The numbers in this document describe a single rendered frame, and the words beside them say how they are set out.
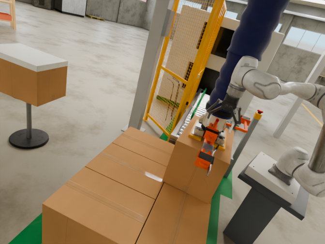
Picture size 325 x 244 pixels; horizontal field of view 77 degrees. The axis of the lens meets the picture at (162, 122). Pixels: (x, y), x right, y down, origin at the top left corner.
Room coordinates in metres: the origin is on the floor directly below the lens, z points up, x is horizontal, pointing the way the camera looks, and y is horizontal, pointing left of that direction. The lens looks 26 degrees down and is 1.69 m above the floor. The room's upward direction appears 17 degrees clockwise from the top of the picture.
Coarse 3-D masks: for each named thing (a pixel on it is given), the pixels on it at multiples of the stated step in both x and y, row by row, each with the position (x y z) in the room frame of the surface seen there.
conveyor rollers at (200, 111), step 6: (198, 96) 3.85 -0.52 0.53; (204, 96) 3.91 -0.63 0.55; (204, 102) 3.55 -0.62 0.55; (192, 108) 3.12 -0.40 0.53; (198, 108) 3.19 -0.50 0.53; (204, 108) 3.27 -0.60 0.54; (198, 114) 2.92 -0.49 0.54; (204, 114) 3.00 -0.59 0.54; (186, 120) 2.59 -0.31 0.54; (180, 132) 2.17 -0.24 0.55
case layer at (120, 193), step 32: (128, 128) 1.90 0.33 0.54; (96, 160) 1.28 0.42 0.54; (128, 160) 1.40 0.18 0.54; (160, 160) 1.53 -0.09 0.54; (64, 192) 0.90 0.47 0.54; (96, 192) 0.98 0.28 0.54; (128, 192) 1.06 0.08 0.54; (160, 192) 1.15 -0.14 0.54; (64, 224) 0.76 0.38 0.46; (96, 224) 0.76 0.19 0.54; (128, 224) 0.82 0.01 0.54; (160, 224) 0.89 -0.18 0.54; (192, 224) 0.96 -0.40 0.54
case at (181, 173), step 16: (176, 144) 1.28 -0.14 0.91; (192, 144) 1.29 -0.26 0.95; (176, 160) 1.27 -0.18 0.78; (192, 160) 1.24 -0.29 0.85; (224, 160) 1.21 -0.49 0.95; (176, 176) 1.25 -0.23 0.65; (192, 176) 1.23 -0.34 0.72; (208, 176) 1.20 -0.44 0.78; (192, 192) 1.22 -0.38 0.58; (208, 192) 1.19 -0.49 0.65
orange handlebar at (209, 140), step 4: (228, 124) 1.53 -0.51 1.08; (244, 124) 1.64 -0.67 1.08; (216, 128) 1.38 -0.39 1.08; (236, 128) 1.52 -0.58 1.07; (240, 128) 1.52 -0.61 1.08; (244, 128) 1.57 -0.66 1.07; (244, 132) 1.51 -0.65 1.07; (208, 136) 1.22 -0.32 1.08; (204, 140) 1.18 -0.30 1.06; (208, 140) 1.15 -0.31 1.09; (212, 140) 1.16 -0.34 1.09; (212, 144) 1.12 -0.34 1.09; (208, 152) 1.02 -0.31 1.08; (200, 164) 0.89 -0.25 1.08; (204, 164) 0.89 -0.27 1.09
